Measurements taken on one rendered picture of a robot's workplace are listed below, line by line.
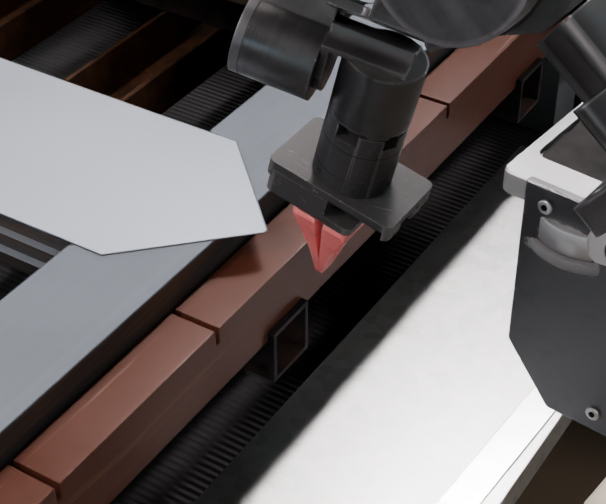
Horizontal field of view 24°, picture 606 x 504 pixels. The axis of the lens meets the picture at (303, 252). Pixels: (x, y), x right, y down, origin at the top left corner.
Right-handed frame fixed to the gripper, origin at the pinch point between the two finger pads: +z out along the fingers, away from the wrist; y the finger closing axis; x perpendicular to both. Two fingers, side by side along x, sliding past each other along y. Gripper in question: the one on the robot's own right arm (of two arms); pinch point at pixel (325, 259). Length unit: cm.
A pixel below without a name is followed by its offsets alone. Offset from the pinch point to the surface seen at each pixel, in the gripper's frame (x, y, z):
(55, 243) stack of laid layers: -8.9, -18.0, 4.7
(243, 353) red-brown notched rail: -5.7, -2.0, 7.5
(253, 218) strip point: 1.0, -7.0, 1.3
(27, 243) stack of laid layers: -9.5, -20.2, 5.8
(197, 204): 0.1, -11.5, 2.4
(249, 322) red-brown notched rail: -4.8, -2.6, 5.2
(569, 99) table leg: 72, -2, 29
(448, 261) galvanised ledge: 23.9, 2.9, 16.6
